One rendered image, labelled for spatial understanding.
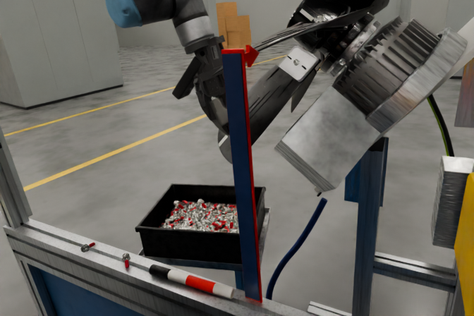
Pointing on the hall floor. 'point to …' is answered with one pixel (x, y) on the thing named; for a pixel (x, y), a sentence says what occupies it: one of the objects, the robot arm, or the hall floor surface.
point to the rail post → (37, 288)
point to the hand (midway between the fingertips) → (224, 130)
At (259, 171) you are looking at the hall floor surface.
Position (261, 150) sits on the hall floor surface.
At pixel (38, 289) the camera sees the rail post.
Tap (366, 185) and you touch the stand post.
